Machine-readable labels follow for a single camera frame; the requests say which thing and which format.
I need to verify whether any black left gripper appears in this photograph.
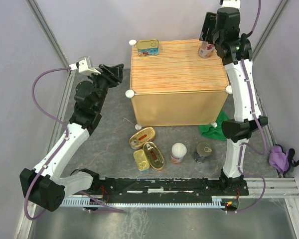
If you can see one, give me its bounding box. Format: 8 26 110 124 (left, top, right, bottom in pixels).
87 63 125 112

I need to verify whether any blue rectangular luncheon meat tin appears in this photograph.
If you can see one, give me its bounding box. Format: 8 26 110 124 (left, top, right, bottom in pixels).
136 39 159 57

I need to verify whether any wooden cube cabinet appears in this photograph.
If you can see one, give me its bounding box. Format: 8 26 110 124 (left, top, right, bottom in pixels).
126 39 229 126

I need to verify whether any oval red fish tin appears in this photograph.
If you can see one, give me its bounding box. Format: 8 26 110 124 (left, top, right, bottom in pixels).
129 127 156 150

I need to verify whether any dark blue round can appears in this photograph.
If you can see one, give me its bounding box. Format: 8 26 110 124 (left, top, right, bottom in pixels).
192 141 213 163

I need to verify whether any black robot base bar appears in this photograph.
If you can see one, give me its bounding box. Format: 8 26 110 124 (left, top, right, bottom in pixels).
88 178 249 204

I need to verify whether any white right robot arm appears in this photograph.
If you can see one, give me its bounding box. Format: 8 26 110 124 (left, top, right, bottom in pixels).
200 0 268 195

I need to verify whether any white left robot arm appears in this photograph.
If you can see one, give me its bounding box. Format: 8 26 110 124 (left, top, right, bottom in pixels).
19 61 124 212

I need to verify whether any gold rectangular meat tin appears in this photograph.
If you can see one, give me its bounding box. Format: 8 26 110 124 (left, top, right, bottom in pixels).
133 149 150 172

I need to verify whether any gold oval fish tin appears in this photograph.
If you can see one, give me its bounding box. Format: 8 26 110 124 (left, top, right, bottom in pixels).
143 142 165 171

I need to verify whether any green cloth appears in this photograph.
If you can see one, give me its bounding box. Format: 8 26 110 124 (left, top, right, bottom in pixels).
198 110 229 141

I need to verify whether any purple cloth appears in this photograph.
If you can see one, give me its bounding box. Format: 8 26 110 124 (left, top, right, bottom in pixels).
269 144 299 174

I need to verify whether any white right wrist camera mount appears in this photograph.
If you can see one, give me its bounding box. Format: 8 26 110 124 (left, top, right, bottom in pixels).
220 0 241 9

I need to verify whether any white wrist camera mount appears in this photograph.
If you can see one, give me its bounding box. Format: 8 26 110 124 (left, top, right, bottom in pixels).
220 0 241 9
69 56 101 76

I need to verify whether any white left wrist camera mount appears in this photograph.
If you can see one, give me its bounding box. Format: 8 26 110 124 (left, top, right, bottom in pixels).
69 56 101 76

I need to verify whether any grey slotted cable duct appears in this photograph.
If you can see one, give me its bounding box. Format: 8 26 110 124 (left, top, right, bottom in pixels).
61 195 227 208

